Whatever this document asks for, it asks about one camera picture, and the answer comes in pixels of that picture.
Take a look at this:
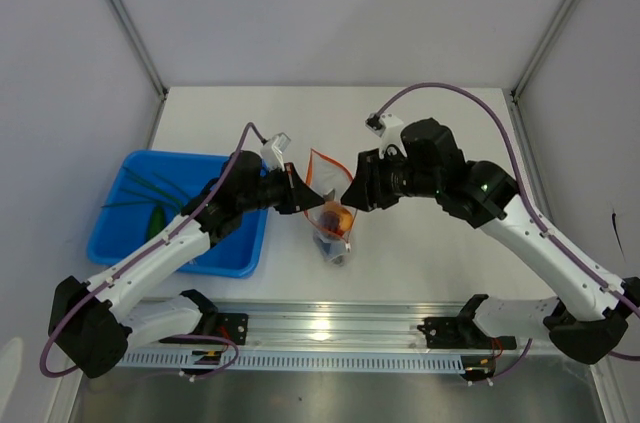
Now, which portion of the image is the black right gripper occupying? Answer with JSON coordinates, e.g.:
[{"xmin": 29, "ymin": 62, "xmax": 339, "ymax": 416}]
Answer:
[{"xmin": 340, "ymin": 146, "xmax": 442, "ymax": 213}]

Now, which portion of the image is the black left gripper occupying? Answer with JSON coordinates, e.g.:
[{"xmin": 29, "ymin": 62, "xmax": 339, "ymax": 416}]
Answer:
[{"xmin": 239, "ymin": 163, "xmax": 324, "ymax": 215}]

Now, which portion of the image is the clear zip bag orange zipper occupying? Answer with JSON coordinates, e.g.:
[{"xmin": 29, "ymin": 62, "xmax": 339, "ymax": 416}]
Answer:
[{"xmin": 304, "ymin": 149, "xmax": 357, "ymax": 266}]

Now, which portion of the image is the grey toy fish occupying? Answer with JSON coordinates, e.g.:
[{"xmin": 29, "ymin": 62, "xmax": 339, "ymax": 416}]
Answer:
[{"xmin": 311, "ymin": 189, "xmax": 351, "ymax": 265}]

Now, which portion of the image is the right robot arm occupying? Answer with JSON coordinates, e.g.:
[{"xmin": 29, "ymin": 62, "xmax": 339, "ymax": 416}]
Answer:
[{"xmin": 341, "ymin": 114, "xmax": 639, "ymax": 365}]

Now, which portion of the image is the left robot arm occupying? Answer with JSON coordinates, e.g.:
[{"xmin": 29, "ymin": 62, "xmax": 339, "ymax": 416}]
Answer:
[{"xmin": 39, "ymin": 150, "xmax": 324, "ymax": 378}]

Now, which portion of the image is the green toy cucumber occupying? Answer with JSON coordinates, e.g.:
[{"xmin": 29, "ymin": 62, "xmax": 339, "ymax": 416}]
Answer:
[{"xmin": 145, "ymin": 205, "xmax": 166, "ymax": 241}]

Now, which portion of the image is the blue plastic bin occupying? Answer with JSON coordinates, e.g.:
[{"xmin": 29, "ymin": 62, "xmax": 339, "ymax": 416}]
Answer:
[{"xmin": 87, "ymin": 150, "xmax": 267, "ymax": 278}]

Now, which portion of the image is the green toy scallion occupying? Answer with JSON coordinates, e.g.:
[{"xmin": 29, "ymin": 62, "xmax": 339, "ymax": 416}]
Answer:
[{"xmin": 102, "ymin": 167, "xmax": 190, "ymax": 213}]

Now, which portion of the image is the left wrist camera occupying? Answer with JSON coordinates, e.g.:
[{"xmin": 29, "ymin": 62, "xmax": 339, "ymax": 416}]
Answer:
[{"xmin": 260, "ymin": 132, "xmax": 291, "ymax": 171}]

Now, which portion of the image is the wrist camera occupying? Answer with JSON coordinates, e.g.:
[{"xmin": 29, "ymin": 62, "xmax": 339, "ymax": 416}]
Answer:
[
  {"xmin": 365, "ymin": 113, "xmax": 404, "ymax": 138},
  {"xmin": 260, "ymin": 132, "xmax": 291, "ymax": 171}
]

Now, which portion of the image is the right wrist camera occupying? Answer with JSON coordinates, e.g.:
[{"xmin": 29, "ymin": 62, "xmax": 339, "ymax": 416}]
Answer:
[{"xmin": 365, "ymin": 113, "xmax": 404, "ymax": 138}]

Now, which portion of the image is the aluminium mounting rail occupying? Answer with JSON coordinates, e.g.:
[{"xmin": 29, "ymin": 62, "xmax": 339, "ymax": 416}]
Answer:
[{"xmin": 117, "ymin": 301, "xmax": 614, "ymax": 355}]

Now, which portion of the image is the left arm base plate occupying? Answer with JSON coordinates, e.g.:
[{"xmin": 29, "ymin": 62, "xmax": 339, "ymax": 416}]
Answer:
[{"xmin": 199, "ymin": 313, "xmax": 249, "ymax": 346}]

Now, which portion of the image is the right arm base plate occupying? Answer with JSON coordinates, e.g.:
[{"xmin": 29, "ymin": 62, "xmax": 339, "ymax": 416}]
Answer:
[{"xmin": 417, "ymin": 317, "xmax": 517, "ymax": 350}]

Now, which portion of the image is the white slotted cable duct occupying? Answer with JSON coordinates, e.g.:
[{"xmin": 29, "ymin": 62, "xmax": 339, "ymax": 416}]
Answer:
[{"xmin": 118, "ymin": 348, "xmax": 465, "ymax": 375}]

